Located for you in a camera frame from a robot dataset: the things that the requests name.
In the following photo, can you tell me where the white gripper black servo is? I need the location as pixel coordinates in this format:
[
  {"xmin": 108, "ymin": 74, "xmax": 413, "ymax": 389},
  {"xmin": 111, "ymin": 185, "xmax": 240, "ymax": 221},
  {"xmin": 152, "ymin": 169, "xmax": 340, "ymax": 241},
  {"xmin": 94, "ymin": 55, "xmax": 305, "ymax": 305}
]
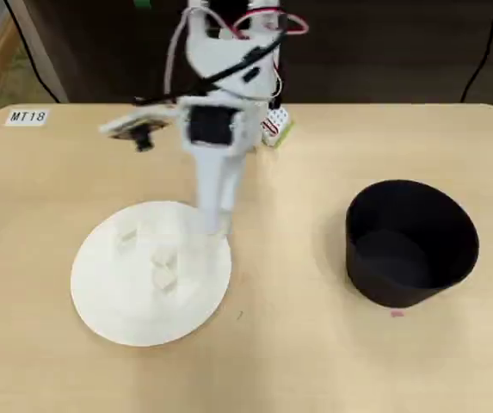
[{"xmin": 176, "ymin": 92, "xmax": 259, "ymax": 236}]

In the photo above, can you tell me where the white cube block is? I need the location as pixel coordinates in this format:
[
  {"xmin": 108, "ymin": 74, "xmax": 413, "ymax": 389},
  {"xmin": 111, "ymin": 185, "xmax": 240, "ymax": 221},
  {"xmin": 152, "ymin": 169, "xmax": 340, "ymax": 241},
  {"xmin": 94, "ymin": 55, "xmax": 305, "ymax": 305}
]
[
  {"xmin": 152, "ymin": 268, "xmax": 179, "ymax": 294},
  {"xmin": 151, "ymin": 249, "xmax": 177, "ymax": 271},
  {"xmin": 114, "ymin": 226, "xmax": 140, "ymax": 256}
]

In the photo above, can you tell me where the white paper plate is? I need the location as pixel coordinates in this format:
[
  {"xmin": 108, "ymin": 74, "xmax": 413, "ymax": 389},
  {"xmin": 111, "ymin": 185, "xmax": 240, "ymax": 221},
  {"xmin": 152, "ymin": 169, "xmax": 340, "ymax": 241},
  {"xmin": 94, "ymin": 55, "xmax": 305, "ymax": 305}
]
[{"xmin": 70, "ymin": 200, "xmax": 233, "ymax": 347}]

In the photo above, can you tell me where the black round pot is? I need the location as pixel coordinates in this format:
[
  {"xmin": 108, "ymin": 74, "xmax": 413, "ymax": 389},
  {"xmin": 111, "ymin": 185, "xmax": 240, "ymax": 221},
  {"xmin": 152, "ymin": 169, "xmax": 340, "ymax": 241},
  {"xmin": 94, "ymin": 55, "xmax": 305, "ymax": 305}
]
[{"xmin": 345, "ymin": 179, "xmax": 481, "ymax": 309}]

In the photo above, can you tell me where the white green controller board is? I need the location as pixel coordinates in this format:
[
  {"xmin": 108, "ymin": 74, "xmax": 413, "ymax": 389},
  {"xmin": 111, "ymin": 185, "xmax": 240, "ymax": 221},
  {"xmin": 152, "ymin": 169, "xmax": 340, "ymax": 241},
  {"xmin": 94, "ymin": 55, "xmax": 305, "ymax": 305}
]
[{"xmin": 262, "ymin": 107, "xmax": 296, "ymax": 151}]

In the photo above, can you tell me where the white MT18 label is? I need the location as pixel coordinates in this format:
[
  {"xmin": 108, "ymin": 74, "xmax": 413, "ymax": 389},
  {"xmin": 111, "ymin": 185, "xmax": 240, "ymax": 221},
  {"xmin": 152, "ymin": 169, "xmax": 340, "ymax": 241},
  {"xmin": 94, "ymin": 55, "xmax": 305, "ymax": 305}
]
[{"xmin": 4, "ymin": 107, "xmax": 51, "ymax": 127}]

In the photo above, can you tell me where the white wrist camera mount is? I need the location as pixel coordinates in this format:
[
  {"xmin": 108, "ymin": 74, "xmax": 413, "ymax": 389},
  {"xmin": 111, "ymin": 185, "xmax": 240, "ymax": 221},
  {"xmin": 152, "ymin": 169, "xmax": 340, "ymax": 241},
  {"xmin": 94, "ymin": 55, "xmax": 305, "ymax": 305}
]
[{"xmin": 98, "ymin": 108, "xmax": 176, "ymax": 153}]

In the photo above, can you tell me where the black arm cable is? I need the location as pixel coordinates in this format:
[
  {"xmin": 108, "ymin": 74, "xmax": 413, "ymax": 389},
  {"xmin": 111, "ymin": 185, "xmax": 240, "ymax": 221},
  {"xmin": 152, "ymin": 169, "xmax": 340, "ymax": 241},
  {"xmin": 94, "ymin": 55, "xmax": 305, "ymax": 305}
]
[{"xmin": 132, "ymin": 36, "xmax": 287, "ymax": 108}]

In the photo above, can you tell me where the pale pink arm cable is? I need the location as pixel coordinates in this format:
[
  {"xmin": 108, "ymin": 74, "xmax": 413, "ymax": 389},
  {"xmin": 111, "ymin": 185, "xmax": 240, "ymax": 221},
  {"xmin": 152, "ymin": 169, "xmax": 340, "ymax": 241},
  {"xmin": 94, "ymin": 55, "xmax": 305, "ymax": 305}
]
[{"xmin": 163, "ymin": 11, "xmax": 196, "ymax": 98}]

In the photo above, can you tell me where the red looped cable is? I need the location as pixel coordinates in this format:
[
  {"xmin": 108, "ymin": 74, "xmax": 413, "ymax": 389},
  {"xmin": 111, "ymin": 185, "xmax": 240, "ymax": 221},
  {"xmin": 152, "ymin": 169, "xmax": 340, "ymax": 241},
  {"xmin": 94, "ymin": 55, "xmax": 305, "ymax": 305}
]
[{"xmin": 231, "ymin": 11, "xmax": 311, "ymax": 41}]

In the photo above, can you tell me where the thin black floor cable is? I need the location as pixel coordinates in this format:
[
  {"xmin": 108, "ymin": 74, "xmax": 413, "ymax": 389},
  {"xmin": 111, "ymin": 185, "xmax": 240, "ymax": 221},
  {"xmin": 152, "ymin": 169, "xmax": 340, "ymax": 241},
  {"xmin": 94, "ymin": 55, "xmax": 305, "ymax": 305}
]
[{"xmin": 8, "ymin": 0, "xmax": 63, "ymax": 104}]

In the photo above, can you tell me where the thin black hanging cable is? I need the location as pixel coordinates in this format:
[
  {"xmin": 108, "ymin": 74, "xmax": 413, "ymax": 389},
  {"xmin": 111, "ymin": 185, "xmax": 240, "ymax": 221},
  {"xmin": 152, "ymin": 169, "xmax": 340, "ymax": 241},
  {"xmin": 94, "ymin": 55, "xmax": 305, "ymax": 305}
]
[{"xmin": 459, "ymin": 0, "xmax": 493, "ymax": 104}]

